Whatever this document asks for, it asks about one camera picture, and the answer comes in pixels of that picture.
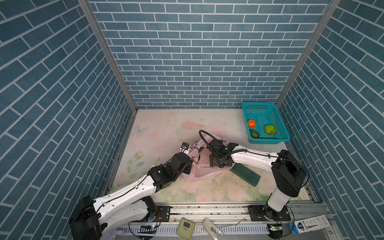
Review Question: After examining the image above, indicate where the green digital timer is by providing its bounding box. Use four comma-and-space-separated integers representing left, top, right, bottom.
176, 218, 196, 240

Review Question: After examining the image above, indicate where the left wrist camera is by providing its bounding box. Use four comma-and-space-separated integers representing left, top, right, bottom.
180, 142, 190, 155

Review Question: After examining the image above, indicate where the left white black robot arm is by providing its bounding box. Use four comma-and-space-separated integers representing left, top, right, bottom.
69, 152, 194, 240

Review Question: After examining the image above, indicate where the white small device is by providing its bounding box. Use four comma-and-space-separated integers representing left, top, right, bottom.
203, 219, 224, 240

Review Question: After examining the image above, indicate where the bright green lime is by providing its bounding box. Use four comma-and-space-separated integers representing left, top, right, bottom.
264, 125, 277, 135

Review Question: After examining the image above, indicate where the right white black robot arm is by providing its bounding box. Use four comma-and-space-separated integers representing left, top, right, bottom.
208, 139, 307, 221

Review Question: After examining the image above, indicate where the blue white paper box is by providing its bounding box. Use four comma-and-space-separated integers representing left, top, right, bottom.
290, 215, 331, 235

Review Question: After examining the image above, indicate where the dark green rectangular block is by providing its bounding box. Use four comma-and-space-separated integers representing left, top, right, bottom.
230, 163, 261, 187

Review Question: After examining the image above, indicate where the dark green avocado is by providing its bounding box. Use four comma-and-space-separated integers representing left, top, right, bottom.
250, 129, 260, 139

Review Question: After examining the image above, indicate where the pink plastic bag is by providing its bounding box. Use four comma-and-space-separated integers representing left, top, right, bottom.
182, 140, 232, 182

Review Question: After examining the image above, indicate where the orange tangerine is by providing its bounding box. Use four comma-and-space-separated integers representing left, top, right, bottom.
248, 120, 256, 128

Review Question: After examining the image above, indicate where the teal plastic basket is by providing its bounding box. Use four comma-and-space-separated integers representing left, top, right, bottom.
242, 102, 291, 145

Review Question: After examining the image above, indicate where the aluminium mounting rail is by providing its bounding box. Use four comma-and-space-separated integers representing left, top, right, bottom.
157, 201, 333, 224

